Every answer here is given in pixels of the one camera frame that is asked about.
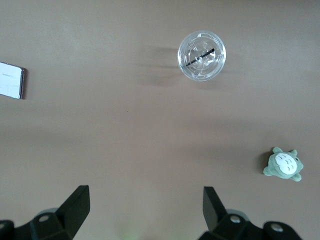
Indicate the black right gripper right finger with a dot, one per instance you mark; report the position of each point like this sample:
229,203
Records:
215,217

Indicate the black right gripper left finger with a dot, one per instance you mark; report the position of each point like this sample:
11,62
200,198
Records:
72,212

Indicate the smartphone with white screen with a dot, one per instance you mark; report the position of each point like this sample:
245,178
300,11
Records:
10,80

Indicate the green totoro plush toy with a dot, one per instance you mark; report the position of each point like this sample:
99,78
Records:
282,163

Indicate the black drinking straw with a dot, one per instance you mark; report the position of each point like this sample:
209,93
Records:
200,58

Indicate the clear plastic cup with lid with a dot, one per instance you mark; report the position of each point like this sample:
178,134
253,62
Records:
210,40

